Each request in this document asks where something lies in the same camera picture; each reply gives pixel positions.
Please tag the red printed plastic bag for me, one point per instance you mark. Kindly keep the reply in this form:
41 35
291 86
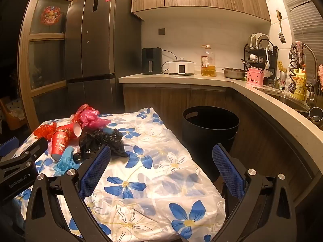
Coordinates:
80 109

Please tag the red round door decoration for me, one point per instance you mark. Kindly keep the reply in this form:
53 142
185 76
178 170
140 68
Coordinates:
51 15

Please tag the window blinds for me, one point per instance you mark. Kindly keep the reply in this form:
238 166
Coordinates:
302 17

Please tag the black air fryer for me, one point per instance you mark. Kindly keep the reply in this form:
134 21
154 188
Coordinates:
151 60

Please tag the pink rag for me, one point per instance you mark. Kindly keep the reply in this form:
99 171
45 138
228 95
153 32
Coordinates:
299 51

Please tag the steel cup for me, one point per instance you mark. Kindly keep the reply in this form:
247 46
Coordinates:
316 117

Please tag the white electric cooker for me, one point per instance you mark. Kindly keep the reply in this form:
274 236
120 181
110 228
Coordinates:
181 68

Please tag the blue disposable glove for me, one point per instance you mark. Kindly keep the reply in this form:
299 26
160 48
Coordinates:
65 161

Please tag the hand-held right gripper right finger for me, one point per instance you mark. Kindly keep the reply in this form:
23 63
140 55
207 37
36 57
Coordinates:
227 169

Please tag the metal spatula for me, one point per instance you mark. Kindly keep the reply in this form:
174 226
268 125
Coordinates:
281 37

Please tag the steel sink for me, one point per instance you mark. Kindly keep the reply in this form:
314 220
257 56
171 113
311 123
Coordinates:
287 100

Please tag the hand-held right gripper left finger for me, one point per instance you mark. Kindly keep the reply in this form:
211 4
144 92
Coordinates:
96 171

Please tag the wooden glass door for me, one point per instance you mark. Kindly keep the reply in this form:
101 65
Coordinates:
25 55

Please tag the pink plastic bag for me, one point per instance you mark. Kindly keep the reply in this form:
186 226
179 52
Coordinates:
92 118

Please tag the white ladle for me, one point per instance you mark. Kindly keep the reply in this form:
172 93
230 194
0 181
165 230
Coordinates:
267 64

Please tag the dark wall socket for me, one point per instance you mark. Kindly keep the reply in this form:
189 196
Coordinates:
161 31

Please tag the cooking oil bottle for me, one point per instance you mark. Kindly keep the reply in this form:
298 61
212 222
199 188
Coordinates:
208 68

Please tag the orange chair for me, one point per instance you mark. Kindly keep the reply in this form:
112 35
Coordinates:
14 119

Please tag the white plate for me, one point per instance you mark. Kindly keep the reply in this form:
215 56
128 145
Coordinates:
259 39
251 40

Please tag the black trash bin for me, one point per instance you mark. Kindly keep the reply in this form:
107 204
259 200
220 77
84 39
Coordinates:
209 128

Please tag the blue floral tablecloth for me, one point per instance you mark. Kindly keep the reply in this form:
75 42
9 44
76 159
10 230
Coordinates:
156 143

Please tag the black dish rack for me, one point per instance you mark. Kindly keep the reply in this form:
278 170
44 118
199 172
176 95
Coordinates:
273 53

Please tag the yellow dish soap bottle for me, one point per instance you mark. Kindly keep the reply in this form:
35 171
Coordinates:
300 85

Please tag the white bowl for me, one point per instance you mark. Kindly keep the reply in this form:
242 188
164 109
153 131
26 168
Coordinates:
252 56

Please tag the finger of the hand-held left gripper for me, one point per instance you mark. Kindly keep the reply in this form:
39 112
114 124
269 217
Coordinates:
8 147
35 147

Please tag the beer can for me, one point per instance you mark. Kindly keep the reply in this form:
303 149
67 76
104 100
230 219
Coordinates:
283 83

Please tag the dark grey refrigerator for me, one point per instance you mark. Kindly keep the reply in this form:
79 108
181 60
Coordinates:
101 42

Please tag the red foil wrapper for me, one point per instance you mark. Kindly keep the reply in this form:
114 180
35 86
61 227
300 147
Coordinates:
44 129

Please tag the beige kitchen countertop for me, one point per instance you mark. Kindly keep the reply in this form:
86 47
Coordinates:
151 77

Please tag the pink cloth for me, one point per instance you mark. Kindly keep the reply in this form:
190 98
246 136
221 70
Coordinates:
321 71

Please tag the red paper cup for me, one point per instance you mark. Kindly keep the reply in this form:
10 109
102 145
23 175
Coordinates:
59 143
68 131

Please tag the steel bowl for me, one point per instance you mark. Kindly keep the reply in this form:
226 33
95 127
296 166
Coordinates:
233 73

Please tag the steel faucet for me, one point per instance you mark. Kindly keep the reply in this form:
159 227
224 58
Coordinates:
313 55

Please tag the wooden lower cabinet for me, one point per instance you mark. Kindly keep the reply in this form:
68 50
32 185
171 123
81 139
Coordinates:
156 98

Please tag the black plastic bag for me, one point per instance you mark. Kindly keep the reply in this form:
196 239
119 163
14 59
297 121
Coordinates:
101 138

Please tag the pink utensil basket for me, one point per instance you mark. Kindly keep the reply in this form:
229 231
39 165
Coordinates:
254 78

